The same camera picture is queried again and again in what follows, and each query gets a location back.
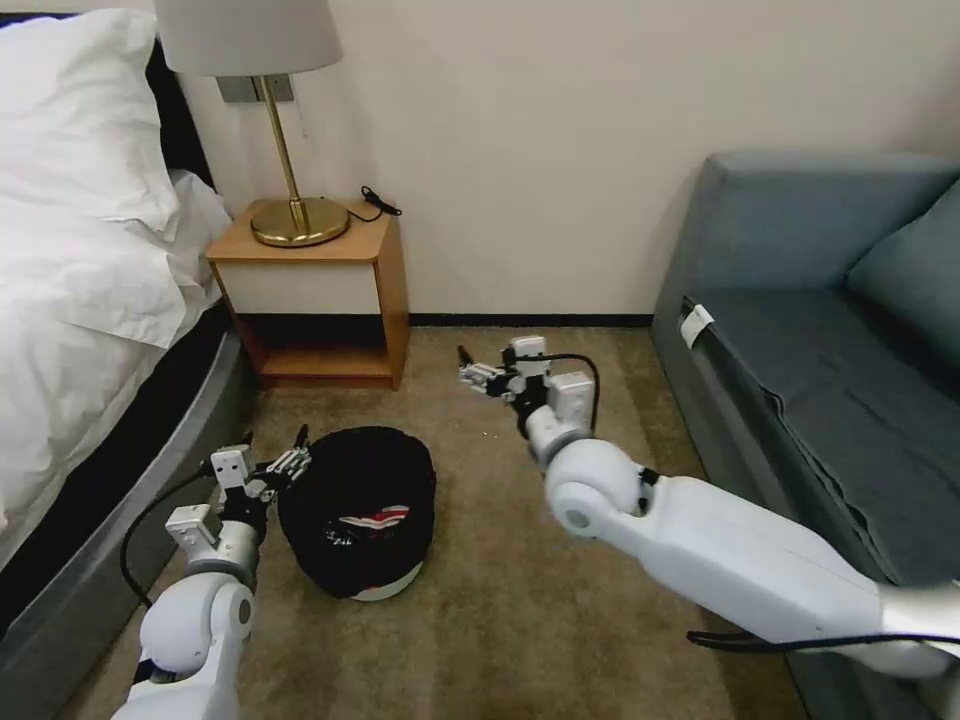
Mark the white round trash bin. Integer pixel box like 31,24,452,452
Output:
346,556,426,604

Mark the red white wrapper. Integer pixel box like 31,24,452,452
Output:
322,504,414,550

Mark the grey bed base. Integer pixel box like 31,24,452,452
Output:
0,303,262,665

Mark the wooden nightstand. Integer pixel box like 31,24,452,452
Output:
205,197,412,392

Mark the white sofa tag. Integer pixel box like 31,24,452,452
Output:
677,302,716,351

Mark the white duvet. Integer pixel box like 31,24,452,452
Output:
0,167,235,529

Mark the grey-blue sofa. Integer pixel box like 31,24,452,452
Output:
647,151,960,720

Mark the brass lamp with beige shade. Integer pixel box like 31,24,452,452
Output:
152,0,352,250

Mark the black headboard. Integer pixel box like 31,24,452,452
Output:
144,33,220,198

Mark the white pillow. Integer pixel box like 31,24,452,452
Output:
0,7,180,243

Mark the grey-blue sofa cushion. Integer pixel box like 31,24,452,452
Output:
845,173,960,363

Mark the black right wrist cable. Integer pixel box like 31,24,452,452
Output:
542,353,602,438

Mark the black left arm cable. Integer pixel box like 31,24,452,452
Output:
120,463,228,610

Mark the thin black cable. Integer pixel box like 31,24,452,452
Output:
359,185,403,225

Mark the grey wall switch plate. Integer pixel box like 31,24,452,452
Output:
217,72,296,107

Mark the black right forearm cable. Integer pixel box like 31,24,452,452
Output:
686,628,960,651

